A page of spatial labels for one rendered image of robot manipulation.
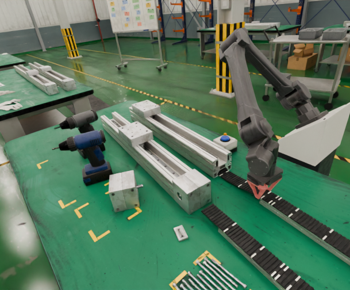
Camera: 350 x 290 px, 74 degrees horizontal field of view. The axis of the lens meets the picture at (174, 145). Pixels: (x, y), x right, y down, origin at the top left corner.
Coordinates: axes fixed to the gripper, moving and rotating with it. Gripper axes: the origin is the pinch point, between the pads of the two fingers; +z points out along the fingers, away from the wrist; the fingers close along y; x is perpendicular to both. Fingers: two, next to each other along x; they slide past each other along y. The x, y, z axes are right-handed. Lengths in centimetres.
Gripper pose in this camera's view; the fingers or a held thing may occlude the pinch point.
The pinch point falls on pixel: (262, 193)
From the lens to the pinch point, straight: 86.3
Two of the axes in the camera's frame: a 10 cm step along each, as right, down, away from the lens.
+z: 0.9, 8.6, 5.1
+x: 5.5, 3.8, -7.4
